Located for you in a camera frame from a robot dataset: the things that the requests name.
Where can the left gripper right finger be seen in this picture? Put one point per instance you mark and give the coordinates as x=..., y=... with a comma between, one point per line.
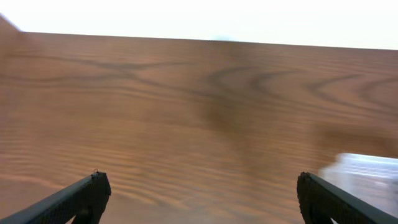
x=321, y=202

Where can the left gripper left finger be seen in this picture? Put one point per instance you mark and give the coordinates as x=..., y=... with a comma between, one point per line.
x=83, y=202

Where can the clear plastic mesh basket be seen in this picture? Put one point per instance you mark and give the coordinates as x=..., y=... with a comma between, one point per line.
x=372, y=179

